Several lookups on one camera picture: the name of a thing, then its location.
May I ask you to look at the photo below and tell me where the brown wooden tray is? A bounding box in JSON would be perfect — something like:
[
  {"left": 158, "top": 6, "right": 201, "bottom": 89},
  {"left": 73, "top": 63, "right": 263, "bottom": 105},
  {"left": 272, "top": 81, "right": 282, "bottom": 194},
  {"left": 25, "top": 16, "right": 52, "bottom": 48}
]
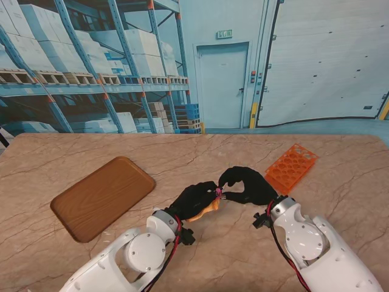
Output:
[{"left": 50, "top": 156, "right": 156, "bottom": 243}]

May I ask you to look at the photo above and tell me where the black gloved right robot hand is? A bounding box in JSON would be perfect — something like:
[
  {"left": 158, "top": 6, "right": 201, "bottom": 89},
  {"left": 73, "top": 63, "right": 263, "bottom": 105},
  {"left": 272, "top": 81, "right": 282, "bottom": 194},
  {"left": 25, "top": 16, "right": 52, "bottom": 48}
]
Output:
[{"left": 218, "top": 166, "right": 279, "bottom": 207}]

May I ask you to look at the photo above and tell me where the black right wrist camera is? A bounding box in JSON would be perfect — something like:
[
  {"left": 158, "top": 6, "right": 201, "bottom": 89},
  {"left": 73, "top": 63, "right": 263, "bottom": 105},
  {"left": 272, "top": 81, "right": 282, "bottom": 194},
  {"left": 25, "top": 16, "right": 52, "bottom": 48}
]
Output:
[{"left": 252, "top": 212, "right": 272, "bottom": 230}]

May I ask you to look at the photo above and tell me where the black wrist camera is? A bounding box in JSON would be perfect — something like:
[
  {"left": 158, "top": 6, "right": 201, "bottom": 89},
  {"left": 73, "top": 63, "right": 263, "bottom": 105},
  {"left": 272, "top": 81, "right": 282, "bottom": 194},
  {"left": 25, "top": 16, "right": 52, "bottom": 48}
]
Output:
[
  {"left": 252, "top": 212, "right": 272, "bottom": 230},
  {"left": 181, "top": 228, "right": 196, "bottom": 246}
]

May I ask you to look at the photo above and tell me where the yellow cloth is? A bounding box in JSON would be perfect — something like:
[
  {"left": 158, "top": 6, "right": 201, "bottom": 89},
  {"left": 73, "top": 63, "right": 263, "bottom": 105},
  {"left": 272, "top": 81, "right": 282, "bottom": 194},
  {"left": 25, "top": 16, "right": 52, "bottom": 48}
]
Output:
[{"left": 185, "top": 197, "right": 221, "bottom": 223}]

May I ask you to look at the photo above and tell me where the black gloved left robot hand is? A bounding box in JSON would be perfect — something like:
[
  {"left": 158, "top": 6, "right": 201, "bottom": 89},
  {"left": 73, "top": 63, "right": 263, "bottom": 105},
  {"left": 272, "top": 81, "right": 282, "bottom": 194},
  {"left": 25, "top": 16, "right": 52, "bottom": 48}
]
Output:
[{"left": 168, "top": 181, "right": 220, "bottom": 220}]

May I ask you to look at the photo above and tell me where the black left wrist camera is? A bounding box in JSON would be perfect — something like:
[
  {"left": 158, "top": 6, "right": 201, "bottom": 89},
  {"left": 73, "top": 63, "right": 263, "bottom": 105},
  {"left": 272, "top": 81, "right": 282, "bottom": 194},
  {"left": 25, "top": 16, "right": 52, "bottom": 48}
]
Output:
[{"left": 181, "top": 228, "right": 196, "bottom": 246}]

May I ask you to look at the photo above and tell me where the red black right arm cable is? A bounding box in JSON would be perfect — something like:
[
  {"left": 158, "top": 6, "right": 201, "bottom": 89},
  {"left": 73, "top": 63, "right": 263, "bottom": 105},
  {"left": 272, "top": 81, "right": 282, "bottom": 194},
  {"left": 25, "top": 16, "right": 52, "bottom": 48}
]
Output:
[{"left": 266, "top": 202, "right": 311, "bottom": 291}]

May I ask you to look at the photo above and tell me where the red black left arm cable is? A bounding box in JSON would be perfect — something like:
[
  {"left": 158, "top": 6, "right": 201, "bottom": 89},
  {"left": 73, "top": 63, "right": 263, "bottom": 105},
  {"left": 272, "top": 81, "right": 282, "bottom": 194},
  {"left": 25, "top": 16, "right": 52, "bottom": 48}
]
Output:
[{"left": 133, "top": 215, "right": 184, "bottom": 292}]

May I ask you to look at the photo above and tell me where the red black arm cable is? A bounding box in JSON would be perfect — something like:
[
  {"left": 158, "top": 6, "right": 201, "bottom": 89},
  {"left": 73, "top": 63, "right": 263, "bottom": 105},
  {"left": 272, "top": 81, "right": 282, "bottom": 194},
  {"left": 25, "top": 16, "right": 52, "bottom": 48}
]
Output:
[
  {"left": 266, "top": 202, "right": 311, "bottom": 291},
  {"left": 133, "top": 215, "right": 184, "bottom": 292}
]

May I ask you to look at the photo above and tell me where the orange test tube rack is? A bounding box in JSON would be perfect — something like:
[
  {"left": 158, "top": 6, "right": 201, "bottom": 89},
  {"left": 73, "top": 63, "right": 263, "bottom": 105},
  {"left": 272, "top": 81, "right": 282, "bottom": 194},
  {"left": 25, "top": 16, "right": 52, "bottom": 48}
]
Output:
[{"left": 264, "top": 143, "right": 320, "bottom": 196}]

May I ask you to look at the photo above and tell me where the printed warehouse backdrop banner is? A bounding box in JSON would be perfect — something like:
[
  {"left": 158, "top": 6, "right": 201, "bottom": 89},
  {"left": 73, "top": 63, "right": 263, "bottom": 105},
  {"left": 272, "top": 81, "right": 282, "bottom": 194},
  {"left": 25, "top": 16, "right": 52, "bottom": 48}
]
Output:
[{"left": 0, "top": 0, "right": 389, "bottom": 136}]

